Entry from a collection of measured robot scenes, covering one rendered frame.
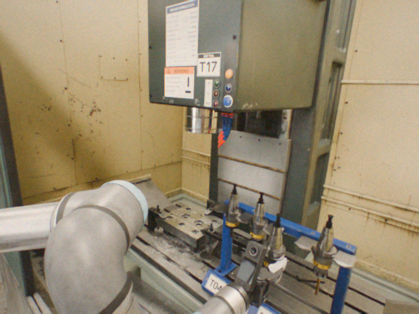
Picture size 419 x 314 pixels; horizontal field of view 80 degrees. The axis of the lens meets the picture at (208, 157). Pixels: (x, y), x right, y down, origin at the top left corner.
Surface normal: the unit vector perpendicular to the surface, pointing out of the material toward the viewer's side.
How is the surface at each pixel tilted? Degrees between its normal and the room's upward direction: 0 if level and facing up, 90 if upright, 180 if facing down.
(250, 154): 90
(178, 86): 90
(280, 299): 0
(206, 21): 90
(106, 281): 61
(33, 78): 90
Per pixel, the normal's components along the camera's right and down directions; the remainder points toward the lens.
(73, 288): 0.05, -0.19
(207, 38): -0.66, 0.16
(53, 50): 0.75, 0.20
